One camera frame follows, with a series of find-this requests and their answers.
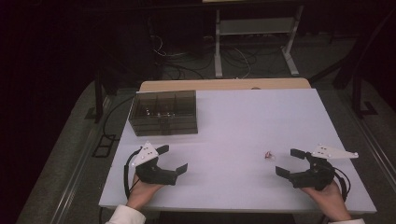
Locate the white metal desk frame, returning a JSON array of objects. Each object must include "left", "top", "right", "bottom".
[{"left": 213, "top": 4, "right": 305, "bottom": 79}]

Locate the white board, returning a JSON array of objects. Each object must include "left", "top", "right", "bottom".
[{"left": 98, "top": 88, "right": 378, "bottom": 215}]

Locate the person's left hand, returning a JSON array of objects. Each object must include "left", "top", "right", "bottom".
[{"left": 125, "top": 173, "right": 165, "bottom": 211}]

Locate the person's right hand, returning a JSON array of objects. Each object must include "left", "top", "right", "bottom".
[{"left": 300, "top": 180, "right": 353, "bottom": 223}]

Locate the black rectangular floor bracket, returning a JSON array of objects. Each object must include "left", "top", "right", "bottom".
[{"left": 91, "top": 133, "right": 121, "bottom": 159}]

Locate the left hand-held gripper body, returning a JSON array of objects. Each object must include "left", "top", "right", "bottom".
[{"left": 131, "top": 141, "right": 179, "bottom": 187}]

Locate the wooden table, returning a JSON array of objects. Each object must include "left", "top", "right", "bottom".
[{"left": 138, "top": 77, "right": 313, "bottom": 93}]

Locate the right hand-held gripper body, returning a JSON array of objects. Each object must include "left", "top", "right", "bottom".
[{"left": 288, "top": 143, "right": 360, "bottom": 192}]

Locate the black floor cable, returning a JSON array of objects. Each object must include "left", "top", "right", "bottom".
[{"left": 102, "top": 95, "right": 135, "bottom": 142}]

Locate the tangle of floor cables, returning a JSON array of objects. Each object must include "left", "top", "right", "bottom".
[{"left": 149, "top": 33, "right": 260, "bottom": 81}]

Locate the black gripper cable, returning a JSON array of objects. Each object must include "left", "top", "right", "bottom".
[
  {"left": 332, "top": 167, "right": 352, "bottom": 203},
  {"left": 123, "top": 147, "right": 143, "bottom": 201}
]

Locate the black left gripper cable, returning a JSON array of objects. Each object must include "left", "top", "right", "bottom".
[{"left": 123, "top": 147, "right": 143, "bottom": 201}]

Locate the smoky transparent drawer box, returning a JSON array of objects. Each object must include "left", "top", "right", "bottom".
[{"left": 128, "top": 90, "right": 199, "bottom": 137}]

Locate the black metal stand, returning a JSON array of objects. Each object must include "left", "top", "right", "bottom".
[
  {"left": 84, "top": 46, "right": 125, "bottom": 124},
  {"left": 309, "top": 8, "right": 396, "bottom": 119}
]

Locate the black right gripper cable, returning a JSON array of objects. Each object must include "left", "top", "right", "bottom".
[{"left": 332, "top": 167, "right": 352, "bottom": 203}]

